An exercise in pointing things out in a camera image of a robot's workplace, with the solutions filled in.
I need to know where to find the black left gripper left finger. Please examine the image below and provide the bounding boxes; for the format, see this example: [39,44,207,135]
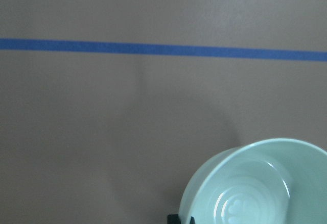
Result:
[166,211,181,224]

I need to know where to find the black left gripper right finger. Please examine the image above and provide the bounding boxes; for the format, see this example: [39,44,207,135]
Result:
[189,211,196,224]

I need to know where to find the mint green bowl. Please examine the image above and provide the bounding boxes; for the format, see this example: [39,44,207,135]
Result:
[179,138,326,223]

